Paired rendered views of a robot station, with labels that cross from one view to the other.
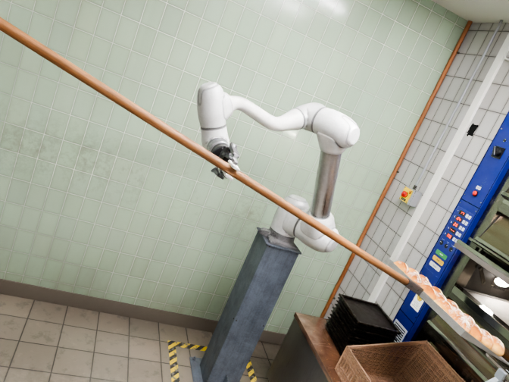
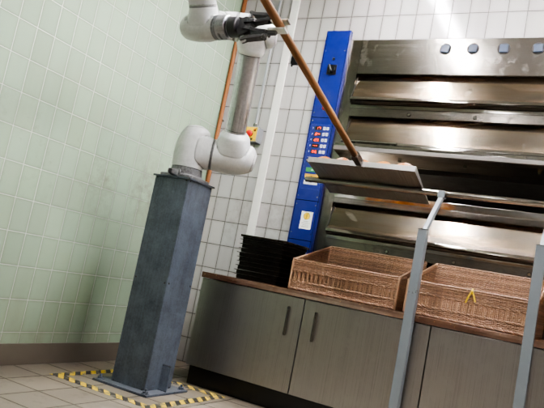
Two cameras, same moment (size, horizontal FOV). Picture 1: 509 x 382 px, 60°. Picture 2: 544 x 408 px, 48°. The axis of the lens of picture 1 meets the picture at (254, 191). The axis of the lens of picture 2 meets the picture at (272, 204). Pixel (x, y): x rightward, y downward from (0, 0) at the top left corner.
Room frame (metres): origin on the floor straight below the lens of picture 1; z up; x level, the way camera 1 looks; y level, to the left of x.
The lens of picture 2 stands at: (-0.21, 1.35, 0.63)
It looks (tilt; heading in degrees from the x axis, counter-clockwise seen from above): 6 degrees up; 320
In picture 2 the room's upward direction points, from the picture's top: 11 degrees clockwise
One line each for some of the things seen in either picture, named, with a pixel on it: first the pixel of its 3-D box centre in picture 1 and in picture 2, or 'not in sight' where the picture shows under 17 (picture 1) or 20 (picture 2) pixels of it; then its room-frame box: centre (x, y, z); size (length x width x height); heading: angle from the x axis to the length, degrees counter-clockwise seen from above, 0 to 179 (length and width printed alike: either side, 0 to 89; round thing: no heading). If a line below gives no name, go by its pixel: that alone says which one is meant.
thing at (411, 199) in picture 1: (410, 195); (252, 135); (2.81, -0.93, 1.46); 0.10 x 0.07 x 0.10; 21
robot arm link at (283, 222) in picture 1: (291, 214); (193, 147); (2.35, -0.24, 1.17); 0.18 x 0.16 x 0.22; 52
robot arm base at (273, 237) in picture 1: (277, 234); (183, 173); (2.35, -0.22, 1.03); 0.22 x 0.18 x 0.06; 111
